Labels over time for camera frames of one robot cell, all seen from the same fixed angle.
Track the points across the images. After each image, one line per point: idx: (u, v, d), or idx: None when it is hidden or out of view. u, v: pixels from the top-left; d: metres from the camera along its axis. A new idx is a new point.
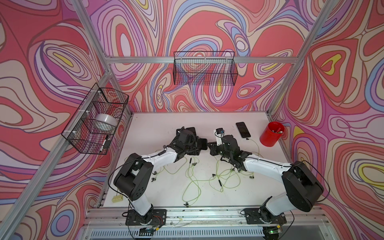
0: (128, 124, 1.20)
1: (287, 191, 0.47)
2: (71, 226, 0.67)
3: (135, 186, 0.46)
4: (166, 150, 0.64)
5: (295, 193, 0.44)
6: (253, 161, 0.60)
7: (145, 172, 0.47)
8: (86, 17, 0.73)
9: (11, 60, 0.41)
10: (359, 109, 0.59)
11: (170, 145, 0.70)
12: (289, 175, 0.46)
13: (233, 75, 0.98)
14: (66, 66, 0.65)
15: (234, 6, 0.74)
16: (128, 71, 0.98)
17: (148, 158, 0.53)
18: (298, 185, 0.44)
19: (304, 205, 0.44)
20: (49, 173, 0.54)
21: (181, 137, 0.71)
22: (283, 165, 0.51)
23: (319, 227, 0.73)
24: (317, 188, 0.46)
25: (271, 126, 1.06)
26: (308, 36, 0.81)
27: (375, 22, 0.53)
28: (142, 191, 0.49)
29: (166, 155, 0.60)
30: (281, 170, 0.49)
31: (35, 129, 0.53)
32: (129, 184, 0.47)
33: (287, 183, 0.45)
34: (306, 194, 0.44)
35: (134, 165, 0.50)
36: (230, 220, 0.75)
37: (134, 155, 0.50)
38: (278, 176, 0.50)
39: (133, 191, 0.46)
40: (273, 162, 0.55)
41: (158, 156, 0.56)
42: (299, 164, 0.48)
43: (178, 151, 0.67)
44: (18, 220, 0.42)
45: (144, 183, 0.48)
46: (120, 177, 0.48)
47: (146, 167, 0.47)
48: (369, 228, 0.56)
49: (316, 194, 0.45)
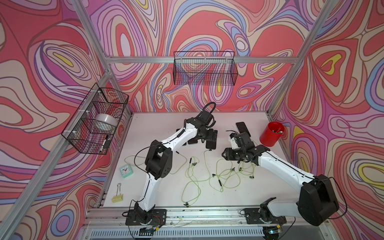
0: (128, 124, 1.20)
1: (300, 201, 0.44)
2: (72, 225, 0.67)
3: (162, 167, 0.54)
4: (185, 129, 0.64)
5: (308, 205, 0.42)
6: (270, 159, 0.56)
7: (167, 157, 0.52)
8: (86, 17, 0.73)
9: (11, 60, 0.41)
10: (360, 109, 0.59)
11: (191, 119, 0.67)
12: (309, 187, 0.43)
13: (233, 75, 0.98)
14: (66, 66, 0.65)
15: (234, 6, 0.74)
16: (128, 71, 0.98)
17: (168, 143, 0.57)
18: (315, 200, 0.41)
19: (312, 218, 0.43)
20: (49, 173, 0.54)
21: (204, 114, 0.75)
22: (305, 175, 0.47)
23: (319, 227, 0.73)
24: (332, 206, 0.43)
25: (271, 126, 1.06)
26: (308, 36, 0.81)
27: (375, 22, 0.53)
28: (167, 170, 0.57)
29: (185, 134, 0.62)
30: (302, 180, 0.45)
31: (35, 129, 0.53)
32: (157, 165, 0.56)
33: (304, 195, 0.42)
34: (320, 209, 0.41)
35: (158, 149, 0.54)
36: (230, 220, 0.75)
37: (155, 142, 0.56)
38: (295, 185, 0.47)
39: (161, 171, 0.54)
40: (294, 168, 0.50)
41: (177, 139, 0.59)
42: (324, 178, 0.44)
43: (200, 125, 0.68)
44: (18, 220, 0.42)
45: (169, 164, 0.56)
46: (148, 159, 0.57)
47: (167, 153, 0.53)
48: (369, 228, 0.56)
49: (329, 211, 0.42)
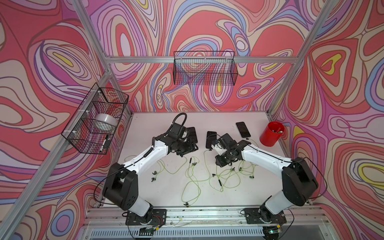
0: (128, 124, 1.20)
1: (284, 186, 0.47)
2: (72, 225, 0.67)
3: (124, 196, 0.43)
4: (153, 148, 0.56)
5: (291, 188, 0.45)
6: (252, 151, 0.59)
7: (130, 183, 0.42)
8: (86, 17, 0.73)
9: (11, 60, 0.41)
10: (360, 108, 0.59)
11: (160, 136, 0.63)
12: (289, 171, 0.45)
13: (233, 75, 0.92)
14: (66, 66, 0.65)
15: (234, 6, 0.74)
16: (128, 71, 0.98)
17: (132, 165, 0.47)
18: (296, 182, 0.44)
19: (297, 200, 0.45)
20: (49, 173, 0.54)
21: (174, 129, 0.68)
22: (283, 160, 0.50)
23: (319, 227, 0.73)
24: (313, 185, 0.46)
25: (271, 126, 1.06)
26: (308, 36, 0.81)
27: (375, 22, 0.53)
28: (133, 199, 0.47)
29: (153, 154, 0.54)
30: (281, 165, 0.49)
31: (35, 129, 0.53)
32: (119, 194, 0.45)
33: (285, 178, 0.45)
34: (303, 190, 0.44)
35: (119, 174, 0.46)
36: (230, 220, 0.75)
37: (117, 165, 0.46)
38: (276, 171, 0.50)
39: (124, 201, 0.43)
40: (274, 156, 0.53)
41: (144, 160, 0.50)
42: (300, 160, 0.48)
43: (170, 141, 0.61)
44: (18, 220, 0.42)
45: (134, 191, 0.46)
46: (106, 189, 0.46)
47: (130, 177, 0.43)
48: (369, 228, 0.56)
49: (311, 190, 0.46)
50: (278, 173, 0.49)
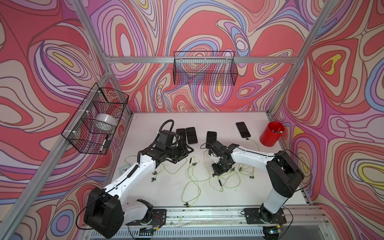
0: (128, 124, 1.20)
1: (272, 180, 0.49)
2: (72, 225, 0.67)
3: (107, 224, 0.39)
4: (139, 165, 0.52)
5: (278, 181, 0.47)
6: (240, 152, 0.63)
7: (111, 211, 0.39)
8: (86, 17, 0.73)
9: (11, 60, 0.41)
10: (360, 109, 0.59)
11: (147, 149, 0.59)
12: (273, 164, 0.48)
13: (233, 75, 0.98)
14: (67, 66, 0.65)
15: (234, 6, 0.74)
16: (128, 71, 0.98)
17: (114, 189, 0.44)
18: (281, 173, 0.47)
19: (286, 192, 0.47)
20: (49, 173, 0.54)
21: (161, 138, 0.62)
22: (267, 155, 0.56)
23: (319, 227, 0.73)
24: (299, 176, 0.49)
25: (271, 126, 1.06)
26: (308, 36, 0.81)
27: (375, 22, 0.53)
28: (118, 224, 0.43)
29: (139, 172, 0.50)
30: (266, 160, 0.52)
31: (35, 129, 0.53)
32: (101, 221, 0.41)
33: (270, 172, 0.48)
34: (289, 180, 0.47)
35: (101, 199, 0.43)
36: (230, 220, 0.75)
37: (97, 190, 0.42)
38: (262, 166, 0.53)
39: (107, 228, 0.39)
40: (259, 153, 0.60)
41: (128, 181, 0.47)
42: (282, 153, 0.51)
43: (158, 154, 0.58)
44: (18, 220, 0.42)
45: (119, 217, 0.42)
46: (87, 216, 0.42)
47: (111, 203, 0.40)
48: (369, 228, 0.56)
49: (297, 180, 0.48)
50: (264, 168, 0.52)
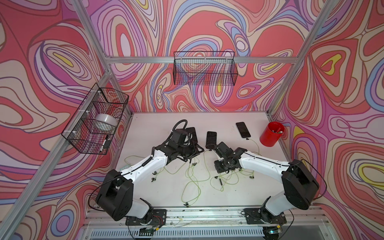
0: (128, 124, 1.20)
1: (286, 190, 0.46)
2: (72, 225, 0.67)
3: (118, 205, 0.42)
4: (152, 157, 0.56)
5: (294, 192, 0.44)
6: (249, 159, 0.58)
7: (125, 192, 0.41)
8: (86, 17, 0.73)
9: (11, 60, 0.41)
10: (360, 109, 0.59)
11: (160, 145, 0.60)
12: (289, 175, 0.45)
13: (233, 75, 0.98)
14: (67, 66, 0.65)
15: (234, 6, 0.74)
16: (128, 71, 0.98)
17: (129, 173, 0.47)
18: (298, 185, 0.44)
19: (301, 204, 0.44)
20: (49, 173, 0.54)
21: (174, 136, 0.65)
22: (281, 164, 0.50)
23: (319, 227, 0.73)
24: (314, 186, 0.46)
25: (271, 126, 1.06)
26: (308, 36, 0.81)
27: (375, 22, 0.53)
28: (126, 209, 0.45)
29: (153, 163, 0.53)
30: (280, 170, 0.48)
31: (35, 129, 0.53)
32: (112, 203, 0.43)
33: (286, 183, 0.44)
34: (305, 193, 0.44)
35: (115, 182, 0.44)
36: (230, 220, 0.75)
37: (114, 172, 0.45)
38: (275, 175, 0.49)
39: (117, 210, 0.42)
40: (271, 161, 0.53)
41: (142, 169, 0.50)
42: (298, 163, 0.47)
43: (170, 151, 0.61)
44: (18, 220, 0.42)
45: (128, 201, 0.44)
46: (100, 196, 0.45)
47: (125, 186, 0.42)
48: (369, 228, 0.56)
49: (313, 192, 0.45)
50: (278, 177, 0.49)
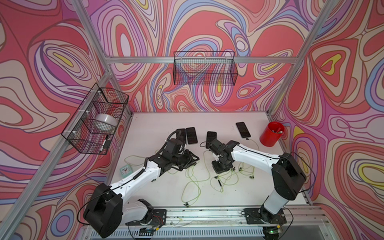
0: (128, 124, 1.20)
1: (275, 182, 0.48)
2: (72, 225, 0.67)
3: (105, 222, 0.40)
4: (145, 169, 0.54)
5: (282, 184, 0.46)
6: (241, 151, 0.60)
7: (112, 208, 0.40)
8: (86, 17, 0.73)
9: (11, 60, 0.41)
10: (360, 109, 0.59)
11: (154, 156, 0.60)
12: (278, 168, 0.46)
13: (233, 75, 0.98)
14: (67, 66, 0.65)
15: (234, 6, 0.74)
16: (128, 71, 0.98)
17: (119, 187, 0.45)
18: (286, 177, 0.45)
19: (289, 195, 0.47)
20: (49, 173, 0.54)
21: (168, 147, 0.64)
22: (272, 157, 0.51)
23: (319, 227, 0.73)
24: (301, 178, 0.48)
25: (271, 126, 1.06)
26: (308, 36, 0.81)
27: (375, 22, 0.53)
28: (115, 225, 0.44)
29: (144, 176, 0.52)
30: (271, 163, 0.49)
31: (35, 129, 0.53)
32: (99, 219, 0.42)
33: (275, 175, 0.46)
34: (293, 184, 0.46)
35: (104, 196, 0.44)
36: (230, 220, 0.75)
37: (103, 186, 0.44)
38: (266, 168, 0.51)
39: (104, 227, 0.40)
40: (262, 154, 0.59)
41: (132, 182, 0.48)
42: (288, 155, 0.49)
43: (164, 163, 0.60)
44: (17, 220, 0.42)
45: (117, 217, 0.43)
46: (88, 212, 0.43)
47: (114, 201, 0.41)
48: (369, 228, 0.56)
49: (299, 184, 0.47)
50: (268, 170, 0.50)
